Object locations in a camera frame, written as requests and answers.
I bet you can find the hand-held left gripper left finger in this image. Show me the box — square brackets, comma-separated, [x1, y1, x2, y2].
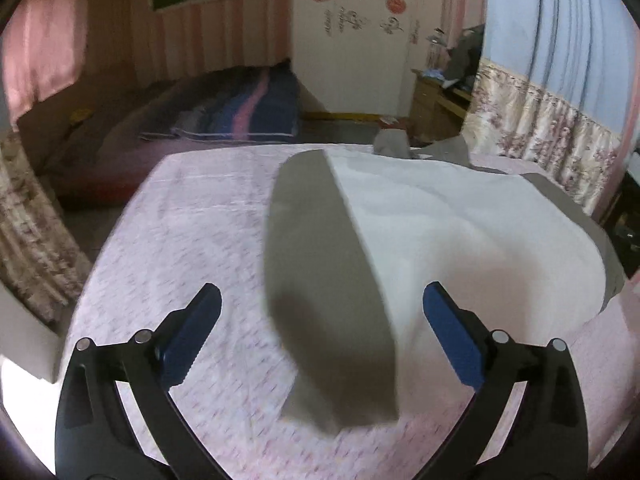
[54, 282, 233, 480]

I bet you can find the pink window curtain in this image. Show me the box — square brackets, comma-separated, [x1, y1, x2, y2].
[0, 0, 88, 121]

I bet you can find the white and grey garment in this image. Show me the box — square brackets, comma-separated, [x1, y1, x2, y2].
[262, 130, 623, 436]

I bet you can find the dark cabinet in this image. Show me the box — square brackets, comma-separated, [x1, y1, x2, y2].
[600, 150, 640, 281]

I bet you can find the white wardrobe with red decals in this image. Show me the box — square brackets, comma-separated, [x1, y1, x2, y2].
[291, 0, 422, 116]

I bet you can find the striped blue pink blanket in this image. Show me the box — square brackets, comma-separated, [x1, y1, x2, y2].
[140, 65, 301, 143]

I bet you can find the dark bed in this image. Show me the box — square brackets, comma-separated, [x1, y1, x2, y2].
[37, 62, 306, 201]

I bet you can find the dark bag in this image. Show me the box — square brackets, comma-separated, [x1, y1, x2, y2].
[444, 25, 486, 87]

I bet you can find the beige floral curtain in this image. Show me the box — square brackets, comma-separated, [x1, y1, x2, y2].
[0, 130, 93, 326]

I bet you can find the wooden side cabinet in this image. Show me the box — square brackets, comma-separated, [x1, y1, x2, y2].
[410, 67, 473, 143]

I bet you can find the blue floral curtain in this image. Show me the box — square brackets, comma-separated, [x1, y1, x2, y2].
[462, 0, 640, 216]

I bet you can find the white box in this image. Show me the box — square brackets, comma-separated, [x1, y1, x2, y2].
[0, 285, 67, 386]

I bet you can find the pink patterned bed cover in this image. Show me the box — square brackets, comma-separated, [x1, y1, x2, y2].
[0, 142, 640, 480]

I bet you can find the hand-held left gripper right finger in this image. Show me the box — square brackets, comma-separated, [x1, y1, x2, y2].
[400, 281, 591, 480]

